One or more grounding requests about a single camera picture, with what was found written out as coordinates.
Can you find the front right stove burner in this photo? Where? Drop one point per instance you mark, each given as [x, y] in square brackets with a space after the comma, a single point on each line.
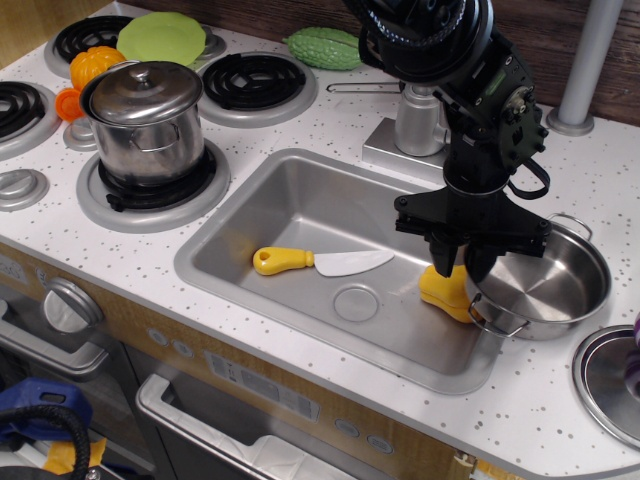
[138, 209]

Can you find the blue object lower left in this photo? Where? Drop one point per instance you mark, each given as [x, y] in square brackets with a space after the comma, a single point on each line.
[40, 392]

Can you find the silver stove knob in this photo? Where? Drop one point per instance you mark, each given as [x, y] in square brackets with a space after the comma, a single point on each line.
[22, 188]

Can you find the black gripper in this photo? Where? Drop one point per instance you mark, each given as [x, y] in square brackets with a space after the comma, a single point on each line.
[473, 209]

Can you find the green toy bitter gourd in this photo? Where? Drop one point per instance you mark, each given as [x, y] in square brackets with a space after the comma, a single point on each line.
[324, 48]

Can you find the grey dishwasher door handle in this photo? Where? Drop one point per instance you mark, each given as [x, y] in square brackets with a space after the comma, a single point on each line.
[268, 458]

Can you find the stove burner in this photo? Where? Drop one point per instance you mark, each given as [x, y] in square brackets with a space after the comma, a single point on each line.
[28, 117]
[256, 89]
[138, 209]
[103, 30]

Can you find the front left stove burner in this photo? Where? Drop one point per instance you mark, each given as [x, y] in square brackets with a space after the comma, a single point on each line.
[28, 117]

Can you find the steel pot with lid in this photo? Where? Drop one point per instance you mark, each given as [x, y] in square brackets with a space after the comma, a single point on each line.
[145, 120]

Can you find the steel lid on counter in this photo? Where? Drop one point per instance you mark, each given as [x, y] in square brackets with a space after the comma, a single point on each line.
[605, 373]

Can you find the yellow handled toy knife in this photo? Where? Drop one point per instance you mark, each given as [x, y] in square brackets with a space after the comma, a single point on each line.
[268, 261]

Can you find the silver oven knob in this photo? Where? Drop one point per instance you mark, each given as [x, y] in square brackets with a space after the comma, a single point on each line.
[68, 309]

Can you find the grey sink basin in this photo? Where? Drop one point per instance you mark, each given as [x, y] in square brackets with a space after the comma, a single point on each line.
[300, 199]

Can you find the orange toy pumpkin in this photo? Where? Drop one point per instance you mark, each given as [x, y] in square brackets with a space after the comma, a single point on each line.
[91, 63]

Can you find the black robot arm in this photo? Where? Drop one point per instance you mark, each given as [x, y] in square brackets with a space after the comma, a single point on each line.
[495, 127]

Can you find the metal wire utensil handle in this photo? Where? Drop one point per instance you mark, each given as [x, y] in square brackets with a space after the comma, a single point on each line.
[365, 88]

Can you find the back right stove burner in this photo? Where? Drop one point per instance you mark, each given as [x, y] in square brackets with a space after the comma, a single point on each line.
[256, 89]

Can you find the silver toy faucet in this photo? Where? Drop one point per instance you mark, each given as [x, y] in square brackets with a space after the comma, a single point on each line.
[415, 143]

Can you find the yellow toy bell pepper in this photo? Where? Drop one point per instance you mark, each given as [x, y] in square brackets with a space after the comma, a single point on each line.
[447, 293]

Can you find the grey oven door handle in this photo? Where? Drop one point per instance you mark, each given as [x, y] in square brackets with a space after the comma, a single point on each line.
[87, 360]

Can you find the yellow object lower left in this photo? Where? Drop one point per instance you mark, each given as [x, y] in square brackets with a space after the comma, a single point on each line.
[61, 456]

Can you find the orange plastic cup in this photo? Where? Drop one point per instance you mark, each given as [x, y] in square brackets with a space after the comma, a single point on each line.
[67, 105]

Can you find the green plastic plate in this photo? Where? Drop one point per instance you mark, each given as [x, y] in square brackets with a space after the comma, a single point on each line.
[162, 36]

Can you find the grey vertical pole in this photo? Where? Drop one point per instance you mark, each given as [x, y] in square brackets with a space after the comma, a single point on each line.
[572, 117]

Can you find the back left stove burner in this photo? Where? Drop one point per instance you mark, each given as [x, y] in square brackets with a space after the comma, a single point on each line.
[103, 30]

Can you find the steel pan with handles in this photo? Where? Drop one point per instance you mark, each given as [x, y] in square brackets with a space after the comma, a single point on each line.
[543, 298]

